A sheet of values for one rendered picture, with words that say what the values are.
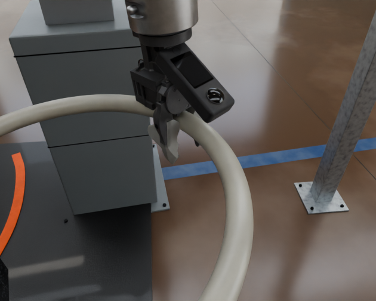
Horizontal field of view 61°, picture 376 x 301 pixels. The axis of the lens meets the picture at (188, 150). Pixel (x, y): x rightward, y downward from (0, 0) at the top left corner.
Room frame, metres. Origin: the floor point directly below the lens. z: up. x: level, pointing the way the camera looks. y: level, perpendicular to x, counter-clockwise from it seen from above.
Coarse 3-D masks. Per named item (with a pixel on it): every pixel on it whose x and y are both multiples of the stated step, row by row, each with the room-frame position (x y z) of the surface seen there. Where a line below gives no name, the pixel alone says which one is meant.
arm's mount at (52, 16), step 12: (48, 0) 1.04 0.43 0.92; (60, 0) 1.05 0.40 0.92; (72, 0) 1.06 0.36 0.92; (84, 0) 1.07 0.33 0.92; (96, 0) 1.07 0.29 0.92; (108, 0) 1.08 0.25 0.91; (48, 12) 1.04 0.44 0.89; (60, 12) 1.05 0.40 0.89; (72, 12) 1.06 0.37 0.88; (84, 12) 1.06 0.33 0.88; (96, 12) 1.07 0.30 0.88; (108, 12) 1.08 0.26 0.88; (48, 24) 1.04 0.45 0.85
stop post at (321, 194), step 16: (368, 32) 1.09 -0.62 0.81; (368, 48) 1.05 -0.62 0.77; (368, 64) 1.02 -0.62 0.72; (352, 80) 1.08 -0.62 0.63; (368, 80) 1.01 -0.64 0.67; (352, 96) 1.04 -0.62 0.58; (368, 96) 1.02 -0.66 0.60; (352, 112) 1.01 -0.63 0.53; (368, 112) 1.02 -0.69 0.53; (336, 128) 1.07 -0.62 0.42; (352, 128) 1.02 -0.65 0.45; (336, 144) 1.03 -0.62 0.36; (352, 144) 1.02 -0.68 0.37; (336, 160) 1.01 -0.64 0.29; (320, 176) 1.05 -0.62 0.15; (336, 176) 1.02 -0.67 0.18; (304, 192) 1.08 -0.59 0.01; (320, 192) 1.01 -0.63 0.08; (336, 192) 1.08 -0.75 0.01; (320, 208) 0.98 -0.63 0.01; (336, 208) 0.98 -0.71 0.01
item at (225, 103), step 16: (176, 48) 0.41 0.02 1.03; (160, 64) 0.40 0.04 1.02; (176, 64) 0.38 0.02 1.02; (192, 64) 0.39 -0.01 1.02; (176, 80) 0.37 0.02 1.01; (192, 80) 0.37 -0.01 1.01; (208, 80) 0.37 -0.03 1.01; (192, 96) 0.35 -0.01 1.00; (208, 96) 0.35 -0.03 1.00; (224, 96) 0.36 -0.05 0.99; (208, 112) 0.33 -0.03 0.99; (224, 112) 0.35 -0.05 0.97
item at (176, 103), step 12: (144, 36) 0.40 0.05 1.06; (156, 36) 0.39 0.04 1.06; (168, 36) 0.39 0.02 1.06; (180, 36) 0.39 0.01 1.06; (144, 48) 0.43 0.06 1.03; (156, 48) 0.42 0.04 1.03; (168, 48) 0.41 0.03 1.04; (144, 60) 0.43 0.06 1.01; (132, 72) 0.43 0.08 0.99; (144, 72) 0.42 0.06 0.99; (156, 72) 0.42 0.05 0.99; (132, 84) 0.43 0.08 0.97; (144, 84) 0.41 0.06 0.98; (156, 84) 0.39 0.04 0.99; (168, 84) 0.38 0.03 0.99; (144, 96) 0.42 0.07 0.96; (156, 96) 0.40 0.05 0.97; (168, 96) 0.38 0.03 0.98; (180, 96) 0.39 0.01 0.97; (168, 108) 0.38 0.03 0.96; (180, 108) 0.39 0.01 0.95
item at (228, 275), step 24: (96, 96) 0.47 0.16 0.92; (120, 96) 0.47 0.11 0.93; (0, 120) 0.43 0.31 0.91; (24, 120) 0.44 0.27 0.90; (192, 120) 0.39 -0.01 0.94; (216, 144) 0.33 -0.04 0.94; (240, 168) 0.28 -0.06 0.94; (240, 192) 0.24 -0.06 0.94; (240, 216) 0.21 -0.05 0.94; (240, 240) 0.18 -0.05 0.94; (216, 264) 0.16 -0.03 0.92; (240, 264) 0.16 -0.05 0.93; (216, 288) 0.13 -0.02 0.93; (240, 288) 0.14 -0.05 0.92
